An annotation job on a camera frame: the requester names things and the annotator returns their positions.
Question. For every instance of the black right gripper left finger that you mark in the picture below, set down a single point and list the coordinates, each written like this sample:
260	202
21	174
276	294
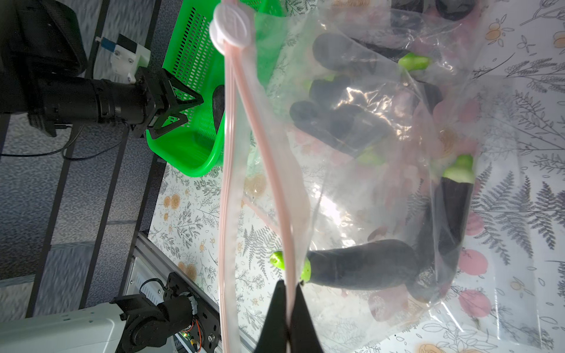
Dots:
274	335

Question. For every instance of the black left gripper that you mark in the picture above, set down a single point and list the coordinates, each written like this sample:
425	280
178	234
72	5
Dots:
64	100

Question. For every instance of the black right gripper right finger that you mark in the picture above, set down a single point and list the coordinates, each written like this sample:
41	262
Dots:
301	332

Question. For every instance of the long eggplant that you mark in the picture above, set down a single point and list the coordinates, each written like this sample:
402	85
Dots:
348	129

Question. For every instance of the short eggplant basket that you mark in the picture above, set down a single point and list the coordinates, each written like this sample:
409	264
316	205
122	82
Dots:
373	266

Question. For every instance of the clear pink-dotted zip-top bag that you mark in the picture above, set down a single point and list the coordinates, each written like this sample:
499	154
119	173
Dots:
413	15

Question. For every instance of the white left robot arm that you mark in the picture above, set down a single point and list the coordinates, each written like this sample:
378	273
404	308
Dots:
71	204

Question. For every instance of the green plastic basket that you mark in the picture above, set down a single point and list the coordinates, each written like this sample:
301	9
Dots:
196	146

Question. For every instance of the floral patterned table mat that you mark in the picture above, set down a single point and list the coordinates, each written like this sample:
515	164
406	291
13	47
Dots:
524	41

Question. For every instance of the small eggplant at basket wall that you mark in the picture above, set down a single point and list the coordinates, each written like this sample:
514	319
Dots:
218	99

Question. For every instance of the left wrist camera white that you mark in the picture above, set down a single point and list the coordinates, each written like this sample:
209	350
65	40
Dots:
127	56

